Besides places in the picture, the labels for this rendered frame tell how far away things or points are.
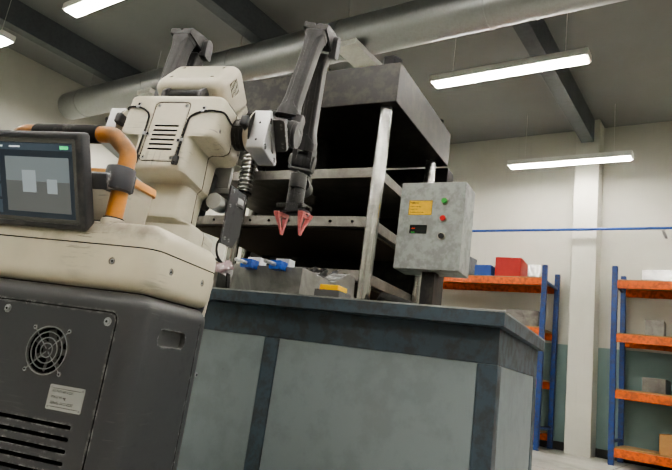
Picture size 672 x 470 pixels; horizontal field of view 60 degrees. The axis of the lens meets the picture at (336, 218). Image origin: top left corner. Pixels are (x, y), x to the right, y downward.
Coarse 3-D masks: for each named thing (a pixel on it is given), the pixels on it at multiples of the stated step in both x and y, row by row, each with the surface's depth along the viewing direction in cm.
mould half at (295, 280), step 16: (240, 272) 189; (256, 272) 186; (272, 272) 183; (288, 272) 180; (304, 272) 179; (240, 288) 187; (256, 288) 184; (272, 288) 181; (288, 288) 179; (304, 288) 180; (352, 288) 209
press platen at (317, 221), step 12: (204, 216) 310; (216, 216) 306; (252, 216) 296; (264, 216) 292; (324, 216) 276; (336, 216) 274; (348, 216) 271; (360, 228) 269; (384, 228) 280; (384, 240) 287
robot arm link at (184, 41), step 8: (176, 32) 191; (184, 32) 190; (192, 32) 190; (176, 40) 190; (184, 40) 189; (192, 40) 191; (200, 40) 195; (176, 48) 188; (184, 48) 189; (192, 48) 193; (200, 48) 196; (168, 56) 188; (176, 56) 187; (184, 56) 189; (168, 64) 186; (176, 64) 186; (184, 64) 189; (168, 72) 184
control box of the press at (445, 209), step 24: (408, 192) 267; (432, 192) 262; (456, 192) 257; (408, 216) 264; (432, 216) 259; (456, 216) 254; (408, 240) 260; (432, 240) 255; (456, 240) 250; (408, 264) 257; (432, 264) 252; (456, 264) 248; (432, 288) 254
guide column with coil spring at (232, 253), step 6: (246, 162) 301; (252, 162) 302; (246, 168) 300; (246, 174) 299; (246, 180) 299; (240, 186) 298; (246, 186) 298; (246, 198) 298; (246, 204) 298; (240, 234) 293; (234, 246) 290; (228, 252) 290; (234, 252) 290; (228, 258) 289
